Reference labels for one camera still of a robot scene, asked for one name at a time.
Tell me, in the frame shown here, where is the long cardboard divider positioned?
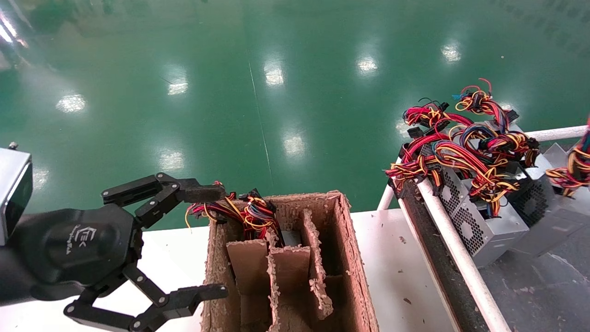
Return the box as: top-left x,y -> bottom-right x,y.
301,209 -> 333,321
265,228 -> 283,332

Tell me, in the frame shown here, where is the power supply with coloured wires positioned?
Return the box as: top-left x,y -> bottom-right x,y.
386,138 -> 531,269
461,124 -> 540,169
184,187 -> 301,247
507,115 -> 590,256
455,78 -> 520,134
402,98 -> 475,139

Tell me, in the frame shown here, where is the short cardboard cross divider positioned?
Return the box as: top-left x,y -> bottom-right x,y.
227,239 -> 312,296

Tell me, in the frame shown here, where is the brown cardboard box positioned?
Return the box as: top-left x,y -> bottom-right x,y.
201,190 -> 379,332

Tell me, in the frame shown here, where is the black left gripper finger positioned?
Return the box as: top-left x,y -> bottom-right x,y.
64,264 -> 229,332
101,173 -> 226,229

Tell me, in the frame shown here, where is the black rubber strip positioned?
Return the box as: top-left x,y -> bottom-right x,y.
395,180 -> 490,332

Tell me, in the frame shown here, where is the long white pipe rail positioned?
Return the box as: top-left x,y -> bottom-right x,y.
416,178 -> 512,332

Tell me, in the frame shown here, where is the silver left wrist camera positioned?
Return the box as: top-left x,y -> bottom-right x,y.
0,143 -> 34,245

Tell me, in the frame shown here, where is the short white pipe rail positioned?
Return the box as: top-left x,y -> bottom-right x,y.
377,184 -> 399,211

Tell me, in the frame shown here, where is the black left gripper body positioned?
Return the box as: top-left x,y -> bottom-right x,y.
9,204 -> 142,301

